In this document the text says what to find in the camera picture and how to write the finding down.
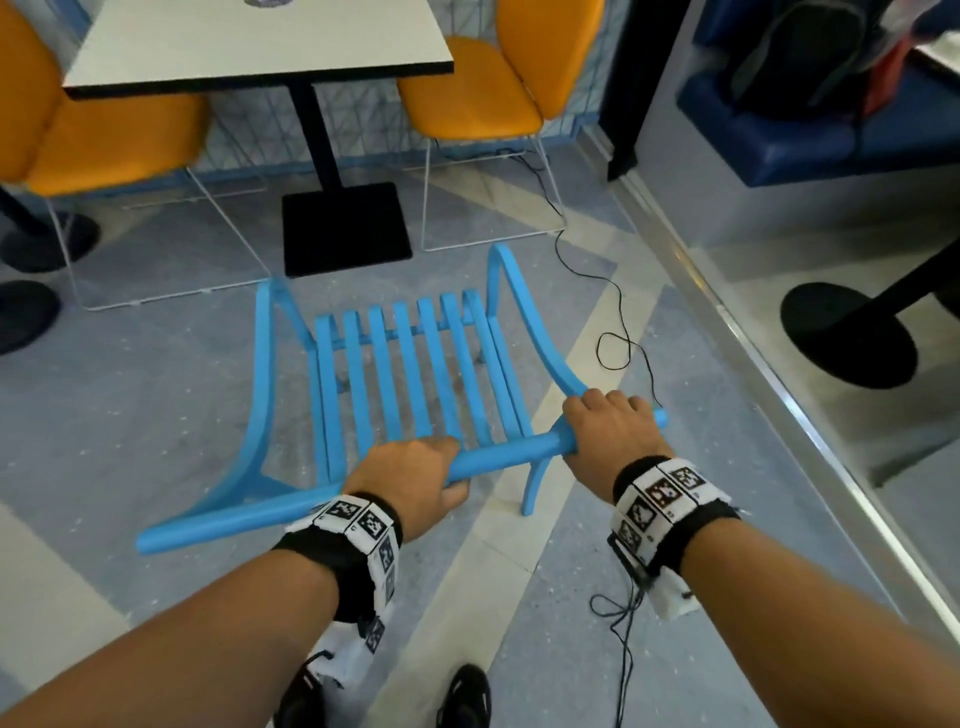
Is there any person's left hand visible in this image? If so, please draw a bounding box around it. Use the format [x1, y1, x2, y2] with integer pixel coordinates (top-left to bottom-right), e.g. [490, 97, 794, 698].
[343, 437, 471, 543]

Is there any person's right hand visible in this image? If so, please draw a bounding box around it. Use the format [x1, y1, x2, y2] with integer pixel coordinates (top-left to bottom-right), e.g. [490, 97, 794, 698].
[561, 388, 674, 504]

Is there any blue wooden slatted chair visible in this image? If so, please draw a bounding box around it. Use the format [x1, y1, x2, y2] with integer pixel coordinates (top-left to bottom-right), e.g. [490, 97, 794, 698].
[136, 242, 669, 558]

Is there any person's right forearm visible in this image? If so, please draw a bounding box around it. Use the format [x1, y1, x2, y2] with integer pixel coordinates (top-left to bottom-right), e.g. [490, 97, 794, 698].
[678, 517, 960, 728]

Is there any person's left forearm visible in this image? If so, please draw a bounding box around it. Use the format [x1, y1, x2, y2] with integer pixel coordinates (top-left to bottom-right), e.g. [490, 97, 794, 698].
[0, 547, 340, 728]

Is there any left wristband with marker tags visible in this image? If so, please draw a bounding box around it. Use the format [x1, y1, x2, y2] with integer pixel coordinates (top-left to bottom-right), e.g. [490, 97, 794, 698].
[271, 492, 405, 691]

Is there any wristband with marker tags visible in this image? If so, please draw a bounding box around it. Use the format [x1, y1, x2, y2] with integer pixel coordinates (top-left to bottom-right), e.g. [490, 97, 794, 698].
[609, 456, 744, 621]
[271, 492, 405, 691]

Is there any right wristband with marker tags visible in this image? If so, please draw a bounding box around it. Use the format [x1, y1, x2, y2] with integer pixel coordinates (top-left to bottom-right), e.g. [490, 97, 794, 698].
[609, 456, 744, 621]

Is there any black right shoe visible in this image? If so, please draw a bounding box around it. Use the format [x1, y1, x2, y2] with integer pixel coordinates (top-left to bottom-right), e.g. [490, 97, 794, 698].
[436, 663, 493, 728]

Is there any large black round table base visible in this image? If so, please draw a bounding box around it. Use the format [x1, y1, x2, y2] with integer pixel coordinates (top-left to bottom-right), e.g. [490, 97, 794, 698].
[780, 238, 960, 390]

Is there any blue upholstered bench seat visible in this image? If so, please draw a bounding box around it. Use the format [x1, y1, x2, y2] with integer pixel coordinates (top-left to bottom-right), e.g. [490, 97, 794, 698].
[675, 0, 960, 189]

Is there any black backpack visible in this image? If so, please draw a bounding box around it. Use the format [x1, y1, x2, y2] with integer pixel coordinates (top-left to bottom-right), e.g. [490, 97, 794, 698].
[730, 0, 895, 123]

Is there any red bag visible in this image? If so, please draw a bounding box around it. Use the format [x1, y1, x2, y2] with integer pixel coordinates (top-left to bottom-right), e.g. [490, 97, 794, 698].
[862, 30, 918, 117]

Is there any black cable on floor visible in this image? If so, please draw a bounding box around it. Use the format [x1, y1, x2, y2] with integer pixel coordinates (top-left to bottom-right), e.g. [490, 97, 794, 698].
[495, 148, 666, 411]

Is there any metal partition floor rail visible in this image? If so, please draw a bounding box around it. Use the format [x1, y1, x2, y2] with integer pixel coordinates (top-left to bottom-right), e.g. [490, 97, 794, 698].
[582, 126, 960, 648]

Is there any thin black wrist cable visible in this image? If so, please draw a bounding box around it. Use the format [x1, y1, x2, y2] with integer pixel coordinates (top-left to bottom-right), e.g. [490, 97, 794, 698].
[589, 555, 655, 728]

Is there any orange chair with wire legs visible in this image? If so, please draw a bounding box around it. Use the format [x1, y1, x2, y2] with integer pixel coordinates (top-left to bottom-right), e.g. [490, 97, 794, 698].
[396, 0, 606, 254]
[0, 0, 273, 313]

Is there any black round pedestal base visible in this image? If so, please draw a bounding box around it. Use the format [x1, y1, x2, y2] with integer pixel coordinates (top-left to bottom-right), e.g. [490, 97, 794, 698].
[0, 280, 63, 357]
[0, 187, 102, 275]

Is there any white table with black pedestal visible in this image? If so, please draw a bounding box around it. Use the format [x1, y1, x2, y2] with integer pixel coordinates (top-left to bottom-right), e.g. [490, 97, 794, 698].
[63, 0, 456, 279]

